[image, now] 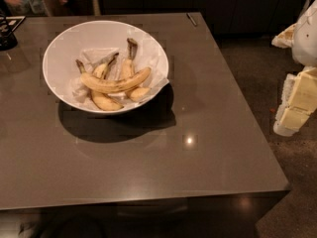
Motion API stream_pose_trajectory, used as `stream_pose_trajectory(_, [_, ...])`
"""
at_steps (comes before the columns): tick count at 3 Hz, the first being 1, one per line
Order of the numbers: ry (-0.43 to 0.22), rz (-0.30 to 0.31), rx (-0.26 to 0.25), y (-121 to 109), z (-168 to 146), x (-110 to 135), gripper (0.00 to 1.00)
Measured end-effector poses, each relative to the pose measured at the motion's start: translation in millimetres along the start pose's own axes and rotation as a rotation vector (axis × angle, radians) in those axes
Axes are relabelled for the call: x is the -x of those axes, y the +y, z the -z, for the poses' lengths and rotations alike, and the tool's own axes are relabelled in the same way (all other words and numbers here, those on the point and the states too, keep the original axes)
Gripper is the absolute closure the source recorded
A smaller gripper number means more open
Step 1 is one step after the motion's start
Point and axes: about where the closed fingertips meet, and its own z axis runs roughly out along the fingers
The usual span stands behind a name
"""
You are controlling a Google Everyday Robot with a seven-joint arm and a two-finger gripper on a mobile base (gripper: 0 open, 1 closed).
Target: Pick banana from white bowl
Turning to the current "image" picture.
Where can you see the dark framed placemat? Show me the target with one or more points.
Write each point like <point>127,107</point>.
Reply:
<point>15,21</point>

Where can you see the white ceramic bowl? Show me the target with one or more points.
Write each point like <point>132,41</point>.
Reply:
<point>59,59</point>

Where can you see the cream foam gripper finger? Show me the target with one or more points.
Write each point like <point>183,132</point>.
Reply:
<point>284,39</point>
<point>298,102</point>

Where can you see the white paper liner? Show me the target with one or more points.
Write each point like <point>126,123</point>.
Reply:
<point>80,95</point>

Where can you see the black wire basket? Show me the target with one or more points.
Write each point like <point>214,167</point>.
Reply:
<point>7,37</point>

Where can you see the right yellow banana dark stem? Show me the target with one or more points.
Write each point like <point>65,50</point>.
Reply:
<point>128,69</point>

